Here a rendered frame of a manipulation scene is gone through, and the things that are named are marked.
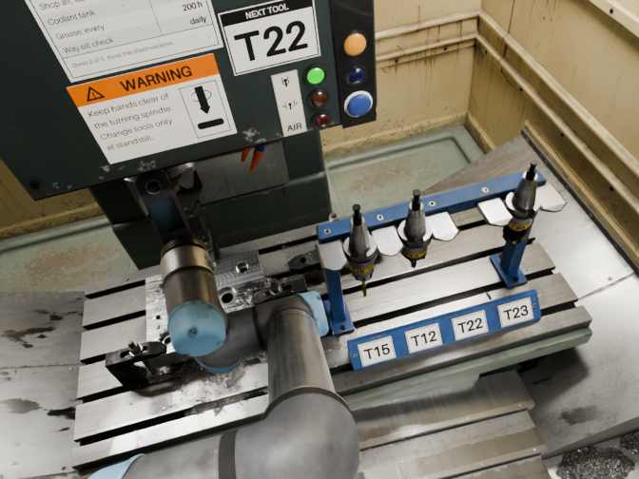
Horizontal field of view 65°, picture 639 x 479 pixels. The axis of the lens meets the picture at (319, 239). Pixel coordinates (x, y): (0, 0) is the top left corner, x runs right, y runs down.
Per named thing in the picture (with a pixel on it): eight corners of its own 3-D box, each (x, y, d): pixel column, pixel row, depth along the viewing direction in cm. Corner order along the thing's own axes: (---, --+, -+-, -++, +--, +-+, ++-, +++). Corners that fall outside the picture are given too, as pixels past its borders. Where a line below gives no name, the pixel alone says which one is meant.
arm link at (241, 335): (268, 365, 83) (255, 335, 74) (202, 383, 82) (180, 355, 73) (261, 323, 87) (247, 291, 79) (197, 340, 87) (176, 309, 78)
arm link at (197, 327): (183, 367, 72) (162, 341, 65) (173, 303, 79) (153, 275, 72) (236, 350, 73) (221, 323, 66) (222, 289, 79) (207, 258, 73)
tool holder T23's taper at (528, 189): (528, 190, 99) (535, 164, 94) (539, 206, 97) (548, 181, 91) (507, 196, 99) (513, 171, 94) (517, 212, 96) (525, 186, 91)
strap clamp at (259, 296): (313, 313, 125) (305, 277, 114) (261, 327, 124) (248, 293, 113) (310, 301, 127) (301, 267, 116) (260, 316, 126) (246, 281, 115)
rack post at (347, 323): (355, 331, 121) (345, 255, 98) (333, 336, 120) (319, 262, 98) (343, 297, 127) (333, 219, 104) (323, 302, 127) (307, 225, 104)
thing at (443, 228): (462, 238, 96) (462, 235, 95) (435, 245, 96) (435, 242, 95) (447, 212, 100) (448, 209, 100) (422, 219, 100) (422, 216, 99)
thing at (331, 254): (351, 267, 94) (350, 265, 94) (323, 275, 94) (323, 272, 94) (340, 240, 99) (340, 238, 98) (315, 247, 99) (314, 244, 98)
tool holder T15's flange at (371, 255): (374, 239, 99) (373, 230, 98) (379, 262, 95) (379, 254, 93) (342, 244, 99) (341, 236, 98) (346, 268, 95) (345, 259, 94)
